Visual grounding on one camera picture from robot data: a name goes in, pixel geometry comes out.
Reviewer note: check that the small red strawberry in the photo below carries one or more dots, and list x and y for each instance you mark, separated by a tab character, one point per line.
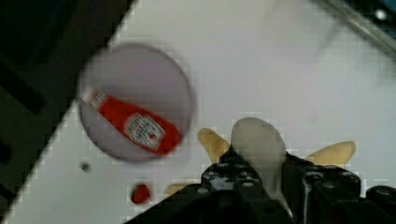
141	194

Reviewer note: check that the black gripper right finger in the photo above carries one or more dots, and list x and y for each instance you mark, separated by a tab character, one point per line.
318	194

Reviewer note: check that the grey round plate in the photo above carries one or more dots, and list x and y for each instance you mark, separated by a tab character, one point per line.
140	75

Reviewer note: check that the peeled toy banana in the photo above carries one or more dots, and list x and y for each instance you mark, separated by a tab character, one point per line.
260	142

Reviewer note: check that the red ketchup bottle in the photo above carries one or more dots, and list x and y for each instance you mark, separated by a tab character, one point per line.
140	126

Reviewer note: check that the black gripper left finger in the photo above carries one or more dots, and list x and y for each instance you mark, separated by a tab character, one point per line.
231	191

